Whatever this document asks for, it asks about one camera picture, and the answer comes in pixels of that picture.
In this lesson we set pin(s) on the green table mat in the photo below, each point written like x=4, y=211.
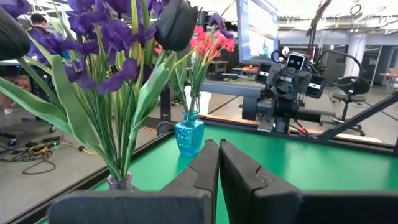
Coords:
x=311, y=168

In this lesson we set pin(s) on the black office chair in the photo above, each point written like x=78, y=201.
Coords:
x=357, y=87

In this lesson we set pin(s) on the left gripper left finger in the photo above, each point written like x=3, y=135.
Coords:
x=199, y=174

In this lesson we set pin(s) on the black artificial tulip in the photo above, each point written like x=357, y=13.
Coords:
x=175, y=25
x=12, y=37

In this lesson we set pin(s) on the person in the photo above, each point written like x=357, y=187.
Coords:
x=38, y=21

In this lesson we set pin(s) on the computer monitor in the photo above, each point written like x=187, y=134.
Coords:
x=258, y=31

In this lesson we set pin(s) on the blue glass vase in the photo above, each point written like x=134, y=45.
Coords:
x=189, y=137

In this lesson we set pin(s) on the black boom stand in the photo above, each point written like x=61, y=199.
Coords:
x=314, y=28

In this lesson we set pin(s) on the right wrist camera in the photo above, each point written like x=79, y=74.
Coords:
x=295, y=61

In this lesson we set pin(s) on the black frame clamp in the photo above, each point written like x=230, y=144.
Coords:
x=164, y=127

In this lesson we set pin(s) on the grey desk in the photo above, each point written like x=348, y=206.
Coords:
x=230, y=88

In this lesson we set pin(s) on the black rig post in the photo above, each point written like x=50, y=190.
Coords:
x=165, y=105

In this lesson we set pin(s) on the red artificial flower bunch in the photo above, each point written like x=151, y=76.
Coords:
x=202, y=43
x=227, y=43

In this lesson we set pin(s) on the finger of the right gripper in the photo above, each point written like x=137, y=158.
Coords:
x=263, y=74
x=315, y=88

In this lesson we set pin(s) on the purple artificial flower bunch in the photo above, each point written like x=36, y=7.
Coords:
x=122, y=73
x=82, y=21

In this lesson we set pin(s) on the pink glass vase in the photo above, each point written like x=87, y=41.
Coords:
x=119, y=184

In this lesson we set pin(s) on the white bin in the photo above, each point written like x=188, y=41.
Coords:
x=205, y=102

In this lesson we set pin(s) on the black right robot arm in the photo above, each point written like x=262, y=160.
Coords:
x=286, y=109

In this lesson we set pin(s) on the black power strip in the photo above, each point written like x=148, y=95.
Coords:
x=46, y=140

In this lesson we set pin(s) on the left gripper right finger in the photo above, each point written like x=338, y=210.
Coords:
x=242, y=174

